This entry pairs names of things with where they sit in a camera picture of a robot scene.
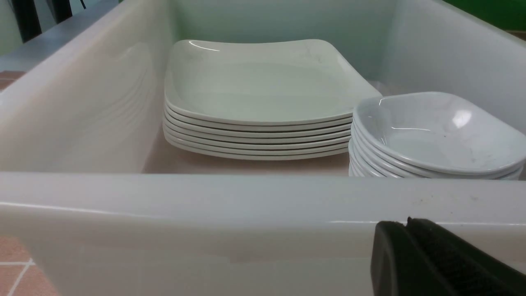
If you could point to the green backdrop cloth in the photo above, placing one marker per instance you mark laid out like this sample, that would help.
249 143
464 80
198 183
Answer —
504 14

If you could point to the stack of small white bowls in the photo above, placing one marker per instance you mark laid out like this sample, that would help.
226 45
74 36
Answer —
432 135

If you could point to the stack of white square plates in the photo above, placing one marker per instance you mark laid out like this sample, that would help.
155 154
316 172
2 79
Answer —
269 101

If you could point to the large white plastic tub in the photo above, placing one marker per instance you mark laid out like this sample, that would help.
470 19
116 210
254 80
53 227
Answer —
107 207

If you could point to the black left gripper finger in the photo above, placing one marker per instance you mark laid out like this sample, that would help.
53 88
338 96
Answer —
422 258

